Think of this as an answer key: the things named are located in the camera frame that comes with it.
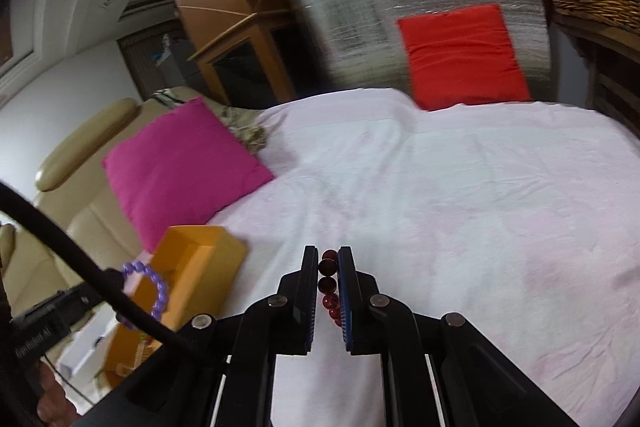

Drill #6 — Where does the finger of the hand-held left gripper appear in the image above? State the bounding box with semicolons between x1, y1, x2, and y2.
100;269;127;295

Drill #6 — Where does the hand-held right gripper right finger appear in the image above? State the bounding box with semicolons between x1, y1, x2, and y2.
337;245;583;427

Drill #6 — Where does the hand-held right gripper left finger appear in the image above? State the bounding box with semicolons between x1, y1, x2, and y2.
72;245;321;427

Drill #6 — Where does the red bead bracelet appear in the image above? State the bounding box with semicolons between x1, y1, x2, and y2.
318;249;345;328

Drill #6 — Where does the purple bead bracelet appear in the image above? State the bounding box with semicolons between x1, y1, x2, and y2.
116;261;171;325

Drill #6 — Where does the orange cardboard box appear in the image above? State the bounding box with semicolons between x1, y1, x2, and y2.
102;226;249;389

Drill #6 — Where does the person's left hand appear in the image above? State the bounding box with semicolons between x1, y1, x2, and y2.
31;354;83;427

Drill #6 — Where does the beige leather sofa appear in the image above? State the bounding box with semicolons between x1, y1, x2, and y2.
0;87;231;323

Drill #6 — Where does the white bed sheet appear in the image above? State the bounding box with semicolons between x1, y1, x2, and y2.
205;88;640;427

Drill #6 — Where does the pink cushion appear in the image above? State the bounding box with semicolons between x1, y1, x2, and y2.
101;97;276;254

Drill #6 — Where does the patterned grey cloth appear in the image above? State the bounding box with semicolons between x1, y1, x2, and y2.
210;99;273;155

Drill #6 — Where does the red cushion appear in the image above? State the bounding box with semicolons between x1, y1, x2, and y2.
396;4;532;112

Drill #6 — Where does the wooden cabinet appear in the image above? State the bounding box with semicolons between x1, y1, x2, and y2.
145;0;341;110

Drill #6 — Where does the black cable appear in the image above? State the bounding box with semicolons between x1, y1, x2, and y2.
0;179;211;360

